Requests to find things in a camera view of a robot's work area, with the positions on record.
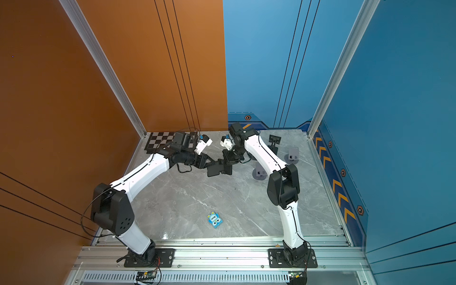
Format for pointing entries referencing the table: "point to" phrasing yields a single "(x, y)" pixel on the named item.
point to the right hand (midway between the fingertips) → (225, 162)
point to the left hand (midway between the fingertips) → (214, 160)
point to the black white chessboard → (157, 139)
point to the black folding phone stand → (275, 140)
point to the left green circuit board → (146, 276)
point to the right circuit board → (298, 278)
